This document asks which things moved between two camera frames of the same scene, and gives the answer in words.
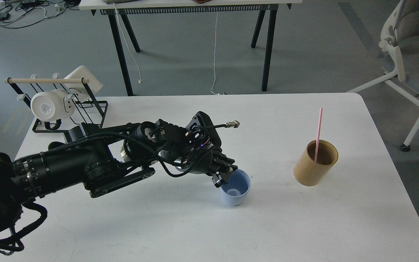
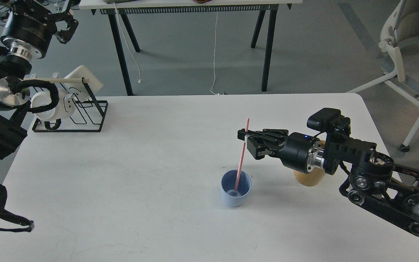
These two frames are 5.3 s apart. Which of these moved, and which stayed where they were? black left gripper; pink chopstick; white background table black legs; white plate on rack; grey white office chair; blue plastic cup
Moved: black left gripper; pink chopstick
Stayed: white background table black legs; blue plastic cup; grey white office chair; white plate on rack
